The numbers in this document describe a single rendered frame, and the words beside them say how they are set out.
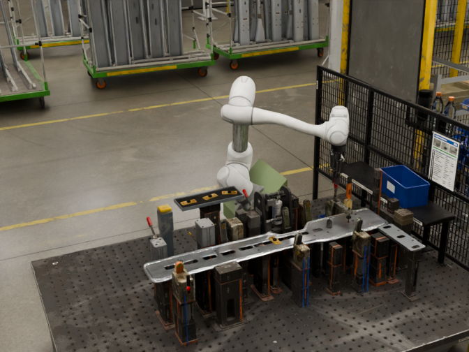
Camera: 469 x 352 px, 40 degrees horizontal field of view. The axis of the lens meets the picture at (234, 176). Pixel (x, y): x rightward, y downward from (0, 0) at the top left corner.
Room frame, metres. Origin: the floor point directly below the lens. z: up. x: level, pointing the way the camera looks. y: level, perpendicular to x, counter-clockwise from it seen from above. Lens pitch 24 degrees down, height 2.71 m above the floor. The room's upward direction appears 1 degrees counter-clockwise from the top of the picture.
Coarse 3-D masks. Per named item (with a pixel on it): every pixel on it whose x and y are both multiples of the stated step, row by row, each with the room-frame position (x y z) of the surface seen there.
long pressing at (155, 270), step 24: (336, 216) 3.27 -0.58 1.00; (360, 216) 3.27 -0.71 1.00; (240, 240) 3.01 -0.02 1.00; (264, 240) 3.01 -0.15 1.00; (288, 240) 3.01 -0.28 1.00; (312, 240) 3.01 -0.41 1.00; (144, 264) 2.79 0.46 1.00; (168, 264) 2.79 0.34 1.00; (192, 264) 2.79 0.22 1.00; (216, 264) 2.78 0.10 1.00
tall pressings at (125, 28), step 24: (96, 0) 9.68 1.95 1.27; (120, 0) 9.79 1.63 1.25; (144, 0) 10.40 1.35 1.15; (168, 0) 10.29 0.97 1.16; (96, 24) 9.64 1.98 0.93; (120, 24) 9.76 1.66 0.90; (144, 24) 10.30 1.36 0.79; (168, 24) 10.20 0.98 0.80; (96, 48) 9.60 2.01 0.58; (120, 48) 9.71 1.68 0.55; (144, 48) 10.02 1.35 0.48; (168, 48) 10.45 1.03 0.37
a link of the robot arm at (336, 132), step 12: (252, 120) 3.37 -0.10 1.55; (264, 120) 3.37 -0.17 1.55; (276, 120) 3.35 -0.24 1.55; (288, 120) 3.30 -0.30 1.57; (336, 120) 3.22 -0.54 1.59; (312, 132) 3.19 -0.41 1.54; (324, 132) 3.15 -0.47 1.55; (336, 132) 3.10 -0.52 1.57; (348, 132) 3.18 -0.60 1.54; (336, 144) 3.10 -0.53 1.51
